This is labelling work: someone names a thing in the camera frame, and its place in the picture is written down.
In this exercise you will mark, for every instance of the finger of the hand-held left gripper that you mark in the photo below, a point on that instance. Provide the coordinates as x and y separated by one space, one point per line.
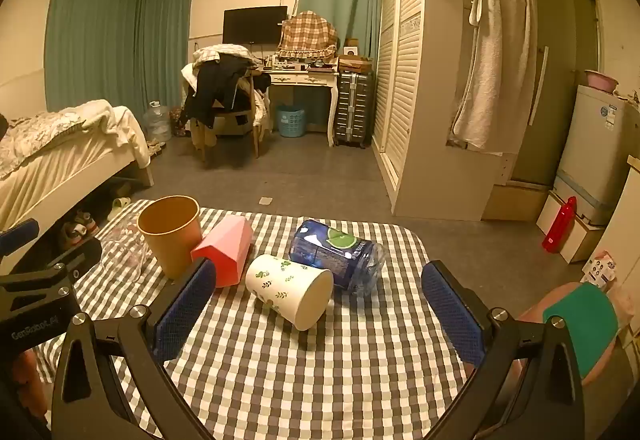
80 255
20 235

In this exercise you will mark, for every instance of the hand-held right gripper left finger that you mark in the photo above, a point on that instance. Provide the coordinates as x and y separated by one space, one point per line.
184 312

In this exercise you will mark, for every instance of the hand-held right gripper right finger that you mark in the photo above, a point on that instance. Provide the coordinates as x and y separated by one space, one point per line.
452 315

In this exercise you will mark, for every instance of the white leaf-print cup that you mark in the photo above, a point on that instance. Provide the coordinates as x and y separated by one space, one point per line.
290 290

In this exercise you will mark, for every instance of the person's left forearm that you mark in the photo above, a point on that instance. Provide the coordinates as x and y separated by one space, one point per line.
32 380

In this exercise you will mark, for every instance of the clear plastic cup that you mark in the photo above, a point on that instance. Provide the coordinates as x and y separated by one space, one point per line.
125 245

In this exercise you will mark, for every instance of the brown paper cup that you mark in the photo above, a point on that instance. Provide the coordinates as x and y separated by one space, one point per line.
170 240

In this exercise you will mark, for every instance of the pair of sneakers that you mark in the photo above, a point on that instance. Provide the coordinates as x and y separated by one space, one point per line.
77 226

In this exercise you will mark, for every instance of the light slippers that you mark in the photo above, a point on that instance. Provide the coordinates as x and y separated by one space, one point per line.
120 203

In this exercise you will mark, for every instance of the pink house-shaped box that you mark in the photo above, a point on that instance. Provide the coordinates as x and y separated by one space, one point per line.
225 250

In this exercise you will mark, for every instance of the bed with cream sheets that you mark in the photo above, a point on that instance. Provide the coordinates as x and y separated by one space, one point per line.
60 150

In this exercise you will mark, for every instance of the blue plastic bottle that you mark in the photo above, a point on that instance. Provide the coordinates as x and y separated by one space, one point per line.
340 260

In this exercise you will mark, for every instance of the green seat cushion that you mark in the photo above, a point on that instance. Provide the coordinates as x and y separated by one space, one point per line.
582 320

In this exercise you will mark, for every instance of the grey checkered tablecloth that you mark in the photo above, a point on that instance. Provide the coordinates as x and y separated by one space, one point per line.
300 380

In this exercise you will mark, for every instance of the red bottle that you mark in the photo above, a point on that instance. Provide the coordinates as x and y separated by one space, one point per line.
559 226

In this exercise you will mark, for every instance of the white storage box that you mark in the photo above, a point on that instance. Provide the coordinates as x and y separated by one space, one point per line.
582 235

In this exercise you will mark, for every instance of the clear water jug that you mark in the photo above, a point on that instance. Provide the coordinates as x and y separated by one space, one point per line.
157 122

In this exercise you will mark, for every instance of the printed paper package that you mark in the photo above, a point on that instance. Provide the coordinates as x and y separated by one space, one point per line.
600 266

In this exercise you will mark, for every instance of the pink stool green cloth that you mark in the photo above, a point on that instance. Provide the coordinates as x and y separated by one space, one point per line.
607 360

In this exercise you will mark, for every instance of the wooden chair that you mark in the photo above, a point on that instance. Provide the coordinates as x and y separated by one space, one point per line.
252 115

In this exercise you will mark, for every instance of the white small fridge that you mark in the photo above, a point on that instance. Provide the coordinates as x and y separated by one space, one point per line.
595 150

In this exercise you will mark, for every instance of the black jacket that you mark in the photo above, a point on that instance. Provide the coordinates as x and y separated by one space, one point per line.
217 85

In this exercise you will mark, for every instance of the blue laundry basket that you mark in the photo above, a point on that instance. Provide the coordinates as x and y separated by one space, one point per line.
290 121

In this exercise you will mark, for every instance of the white louvered wardrobe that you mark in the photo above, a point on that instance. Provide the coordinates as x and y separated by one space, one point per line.
415 95

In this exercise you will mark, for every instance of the silver ribbed suitcase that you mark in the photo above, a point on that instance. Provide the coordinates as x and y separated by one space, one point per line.
354 107

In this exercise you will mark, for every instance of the white hanging towel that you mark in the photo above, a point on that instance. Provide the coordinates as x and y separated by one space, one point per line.
495 70

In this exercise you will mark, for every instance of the white vanity desk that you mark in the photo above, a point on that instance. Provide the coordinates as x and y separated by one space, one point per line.
305 80

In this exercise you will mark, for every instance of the brown wooden box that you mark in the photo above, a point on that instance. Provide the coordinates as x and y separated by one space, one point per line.
355 64

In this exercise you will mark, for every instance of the pink basin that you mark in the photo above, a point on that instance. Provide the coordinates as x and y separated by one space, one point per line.
602 80

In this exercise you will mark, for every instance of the black monitor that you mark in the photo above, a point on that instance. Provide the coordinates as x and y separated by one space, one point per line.
255 25

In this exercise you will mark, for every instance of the plaid blanket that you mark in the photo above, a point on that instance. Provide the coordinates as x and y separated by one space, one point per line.
306 34

